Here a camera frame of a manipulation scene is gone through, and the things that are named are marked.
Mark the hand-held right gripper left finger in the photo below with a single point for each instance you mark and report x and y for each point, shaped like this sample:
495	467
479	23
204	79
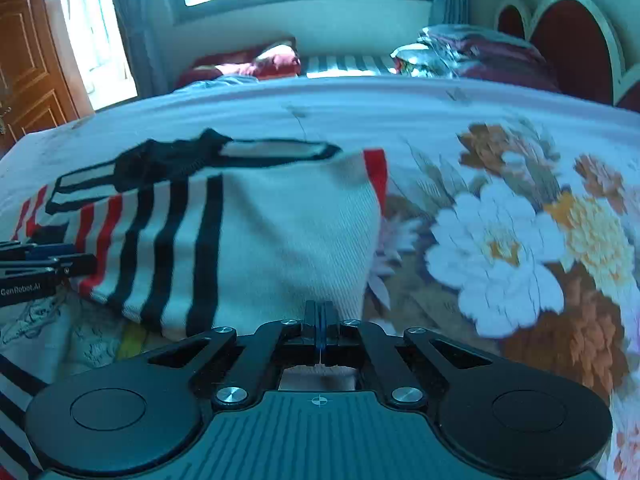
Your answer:
311	330

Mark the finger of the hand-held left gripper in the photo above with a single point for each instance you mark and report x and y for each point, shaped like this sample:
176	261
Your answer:
70	264
40	250

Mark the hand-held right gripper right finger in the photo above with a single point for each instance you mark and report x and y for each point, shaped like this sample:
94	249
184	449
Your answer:
327	330

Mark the striped knit sweater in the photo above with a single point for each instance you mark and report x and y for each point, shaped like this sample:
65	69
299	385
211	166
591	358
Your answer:
280	240

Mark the white printed cloth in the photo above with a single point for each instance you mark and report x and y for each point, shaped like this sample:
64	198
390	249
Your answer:
60	330

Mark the navy striped cloth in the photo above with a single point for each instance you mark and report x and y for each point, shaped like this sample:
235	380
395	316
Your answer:
12	410

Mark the wooden door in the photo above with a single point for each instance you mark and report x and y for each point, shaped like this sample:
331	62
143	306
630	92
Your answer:
35	70

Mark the floral bed sheet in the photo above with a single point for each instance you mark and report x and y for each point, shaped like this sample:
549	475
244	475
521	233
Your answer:
350	115

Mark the light blue cloth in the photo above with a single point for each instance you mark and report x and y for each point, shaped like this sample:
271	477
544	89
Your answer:
235	81

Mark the striped mattress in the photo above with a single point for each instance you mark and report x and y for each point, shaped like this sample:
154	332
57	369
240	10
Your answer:
345	64

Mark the maroon cushion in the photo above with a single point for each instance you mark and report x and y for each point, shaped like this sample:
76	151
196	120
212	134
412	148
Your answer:
270	62

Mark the maroon quilt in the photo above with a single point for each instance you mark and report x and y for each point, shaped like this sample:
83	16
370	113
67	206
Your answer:
505	62

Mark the red padded headboard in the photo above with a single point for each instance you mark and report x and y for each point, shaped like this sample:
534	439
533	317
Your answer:
570	35

